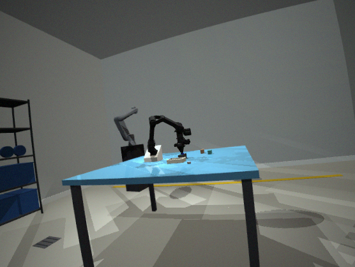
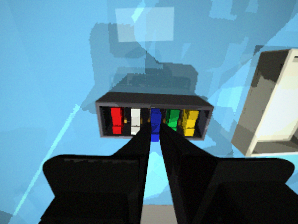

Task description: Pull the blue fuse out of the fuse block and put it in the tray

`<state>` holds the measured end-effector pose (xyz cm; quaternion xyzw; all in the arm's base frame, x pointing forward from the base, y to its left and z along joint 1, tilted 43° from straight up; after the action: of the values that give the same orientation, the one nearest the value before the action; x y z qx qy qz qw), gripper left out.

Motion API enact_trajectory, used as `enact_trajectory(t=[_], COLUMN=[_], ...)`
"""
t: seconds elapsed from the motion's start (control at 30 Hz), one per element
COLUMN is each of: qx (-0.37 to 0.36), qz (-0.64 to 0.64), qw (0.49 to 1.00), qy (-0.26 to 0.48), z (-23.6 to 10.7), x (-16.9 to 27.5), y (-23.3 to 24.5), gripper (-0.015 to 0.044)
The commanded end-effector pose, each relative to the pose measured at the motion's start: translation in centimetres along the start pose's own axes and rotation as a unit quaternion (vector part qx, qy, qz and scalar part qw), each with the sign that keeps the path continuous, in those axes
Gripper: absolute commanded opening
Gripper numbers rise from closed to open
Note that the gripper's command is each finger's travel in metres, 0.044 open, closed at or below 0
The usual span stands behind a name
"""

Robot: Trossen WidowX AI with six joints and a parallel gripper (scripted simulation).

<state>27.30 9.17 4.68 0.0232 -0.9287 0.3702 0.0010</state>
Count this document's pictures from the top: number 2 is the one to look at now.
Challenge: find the green fuse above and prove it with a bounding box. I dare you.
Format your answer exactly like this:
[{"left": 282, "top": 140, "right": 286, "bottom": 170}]
[{"left": 165, "top": 109, "right": 180, "bottom": 131}]

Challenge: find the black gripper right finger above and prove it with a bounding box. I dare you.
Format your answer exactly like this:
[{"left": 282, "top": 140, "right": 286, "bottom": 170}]
[{"left": 159, "top": 123, "right": 295, "bottom": 224}]

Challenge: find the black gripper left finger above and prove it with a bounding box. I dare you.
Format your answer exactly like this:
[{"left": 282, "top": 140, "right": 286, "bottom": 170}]
[{"left": 42, "top": 122, "right": 152, "bottom": 224}]

